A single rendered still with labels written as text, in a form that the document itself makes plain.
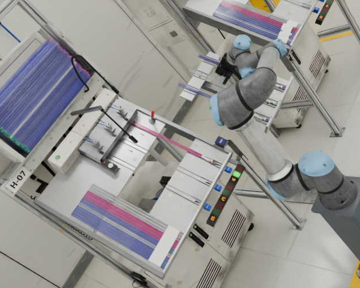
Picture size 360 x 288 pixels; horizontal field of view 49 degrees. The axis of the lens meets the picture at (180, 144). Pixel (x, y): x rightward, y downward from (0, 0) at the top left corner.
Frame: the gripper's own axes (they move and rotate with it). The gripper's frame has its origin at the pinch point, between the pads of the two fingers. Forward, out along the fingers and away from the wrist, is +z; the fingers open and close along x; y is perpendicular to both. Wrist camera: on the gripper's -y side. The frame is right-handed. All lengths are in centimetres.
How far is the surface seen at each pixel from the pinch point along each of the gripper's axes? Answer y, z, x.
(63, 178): 44, 22, 81
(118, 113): 39, 14, 39
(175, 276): -30, 51, 89
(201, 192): -17, 8, 56
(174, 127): 11.2, 13.2, 30.5
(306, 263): -87, 35, 50
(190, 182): -10, 9, 53
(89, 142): 43, 16, 60
